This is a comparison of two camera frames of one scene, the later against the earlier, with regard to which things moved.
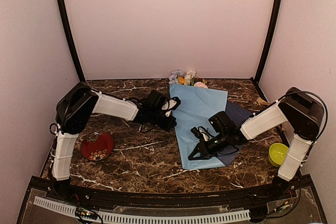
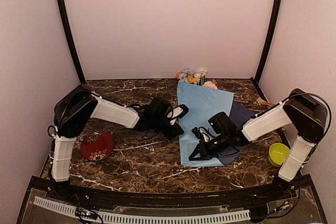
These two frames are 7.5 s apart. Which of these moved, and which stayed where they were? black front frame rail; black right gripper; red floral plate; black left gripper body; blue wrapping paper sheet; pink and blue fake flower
Moved: pink and blue fake flower; black left gripper body
Stayed: blue wrapping paper sheet; black front frame rail; red floral plate; black right gripper
